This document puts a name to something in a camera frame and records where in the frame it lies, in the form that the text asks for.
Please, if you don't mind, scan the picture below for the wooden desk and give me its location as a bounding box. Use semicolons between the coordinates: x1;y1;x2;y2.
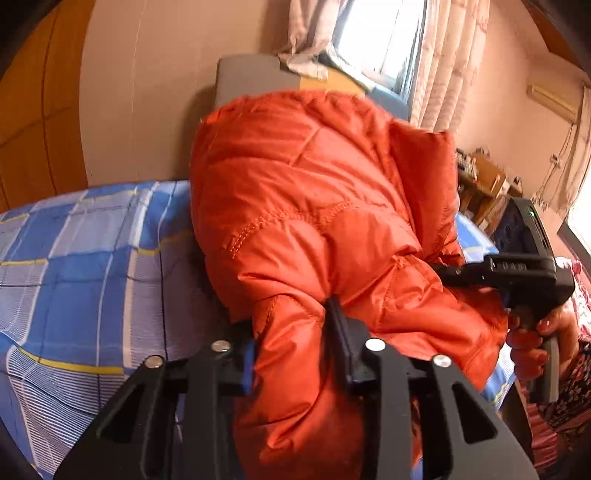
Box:
456;149;523;228

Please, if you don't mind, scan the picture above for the wooden wardrobe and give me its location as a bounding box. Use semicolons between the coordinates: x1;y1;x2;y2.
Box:
1;1;95;212

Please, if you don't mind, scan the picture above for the blue plaid bed sheet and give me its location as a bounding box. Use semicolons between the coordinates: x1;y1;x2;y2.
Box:
1;181;487;479

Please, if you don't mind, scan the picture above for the grey yellow blue headboard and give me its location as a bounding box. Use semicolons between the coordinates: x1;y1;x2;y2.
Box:
214;54;411;121

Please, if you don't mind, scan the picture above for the person's right hand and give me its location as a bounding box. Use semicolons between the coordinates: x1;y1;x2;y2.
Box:
506;300;579;381

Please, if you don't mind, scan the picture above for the left floral curtain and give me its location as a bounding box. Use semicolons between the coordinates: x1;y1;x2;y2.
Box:
279;0;349;81

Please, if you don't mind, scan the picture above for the floral curtain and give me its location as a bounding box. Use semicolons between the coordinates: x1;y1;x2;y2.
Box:
411;0;490;132
279;0;349;81

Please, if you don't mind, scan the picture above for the orange quilted down jacket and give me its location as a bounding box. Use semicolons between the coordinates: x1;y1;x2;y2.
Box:
190;90;507;479

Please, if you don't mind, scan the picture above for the wall air conditioner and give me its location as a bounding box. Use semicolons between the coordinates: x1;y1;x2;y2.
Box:
527;84;579;124

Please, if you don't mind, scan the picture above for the window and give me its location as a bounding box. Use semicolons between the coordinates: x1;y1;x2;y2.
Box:
332;0;428;101

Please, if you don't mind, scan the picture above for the right floral curtain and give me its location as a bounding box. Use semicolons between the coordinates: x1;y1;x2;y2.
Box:
411;0;490;132

